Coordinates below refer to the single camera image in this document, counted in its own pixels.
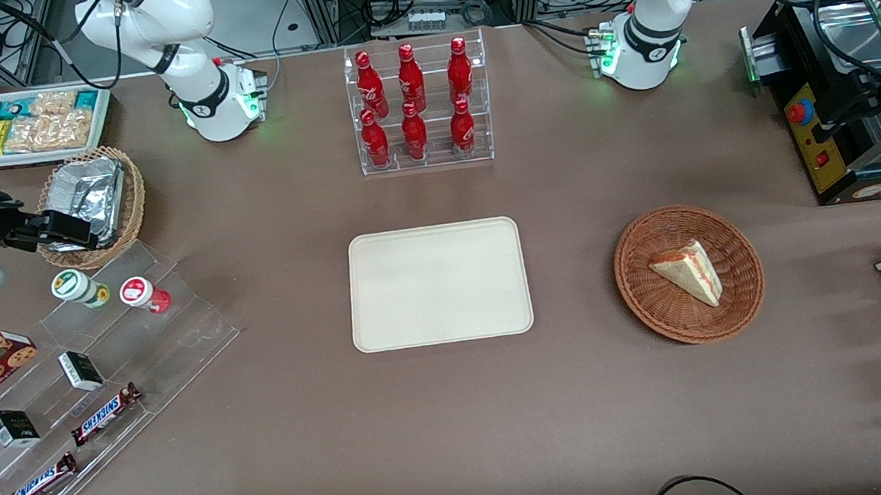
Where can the green gum bottle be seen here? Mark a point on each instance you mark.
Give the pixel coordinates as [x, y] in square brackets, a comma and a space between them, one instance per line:
[81, 288]

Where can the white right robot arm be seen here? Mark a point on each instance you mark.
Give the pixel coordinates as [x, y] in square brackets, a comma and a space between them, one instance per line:
[198, 101]

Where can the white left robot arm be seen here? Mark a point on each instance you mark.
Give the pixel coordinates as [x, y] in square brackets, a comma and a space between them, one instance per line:
[642, 46]

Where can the red gum bottle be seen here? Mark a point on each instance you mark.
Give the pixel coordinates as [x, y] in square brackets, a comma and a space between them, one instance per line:
[143, 293]

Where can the cream plastic tray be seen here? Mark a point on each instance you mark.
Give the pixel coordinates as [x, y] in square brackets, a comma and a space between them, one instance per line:
[440, 283]

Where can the silver foil container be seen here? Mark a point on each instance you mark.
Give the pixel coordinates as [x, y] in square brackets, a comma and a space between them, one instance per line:
[89, 190]

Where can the light wicker basket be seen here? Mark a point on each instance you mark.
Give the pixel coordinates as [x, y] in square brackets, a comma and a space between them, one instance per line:
[136, 202]

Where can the black sealing machine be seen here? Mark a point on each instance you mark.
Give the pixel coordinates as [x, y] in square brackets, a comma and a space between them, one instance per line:
[789, 37]

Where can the clear cracker bag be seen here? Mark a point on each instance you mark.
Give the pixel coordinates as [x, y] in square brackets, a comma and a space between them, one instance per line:
[48, 133]
[53, 102]

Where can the teal snack pack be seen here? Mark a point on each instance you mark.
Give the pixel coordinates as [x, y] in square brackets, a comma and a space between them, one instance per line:
[12, 107]
[86, 99]

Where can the small black box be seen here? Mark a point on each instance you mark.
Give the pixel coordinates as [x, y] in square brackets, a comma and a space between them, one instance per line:
[14, 428]
[80, 371]

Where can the clear acrylic stepped shelf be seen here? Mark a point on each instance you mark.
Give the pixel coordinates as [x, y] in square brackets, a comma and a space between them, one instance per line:
[177, 334]

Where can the Snickers chocolate bar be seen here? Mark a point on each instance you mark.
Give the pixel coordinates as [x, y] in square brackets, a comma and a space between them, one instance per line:
[36, 485]
[104, 414]

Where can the wrapped sandwich wedge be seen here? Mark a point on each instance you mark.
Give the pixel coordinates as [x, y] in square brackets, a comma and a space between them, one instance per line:
[690, 269]

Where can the brown wicker basket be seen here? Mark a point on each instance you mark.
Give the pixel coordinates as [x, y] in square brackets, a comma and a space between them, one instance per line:
[653, 305]

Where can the red cola bottle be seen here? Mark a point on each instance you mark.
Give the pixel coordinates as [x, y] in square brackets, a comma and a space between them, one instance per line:
[370, 86]
[375, 141]
[411, 79]
[462, 127]
[414, 134]
[459, 70]

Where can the clear acrylic bottle rack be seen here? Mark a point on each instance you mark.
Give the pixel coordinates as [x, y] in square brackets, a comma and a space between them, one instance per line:
[439, 160]

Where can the white power strip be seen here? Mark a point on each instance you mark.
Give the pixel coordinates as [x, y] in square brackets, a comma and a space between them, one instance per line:
[426, 20]

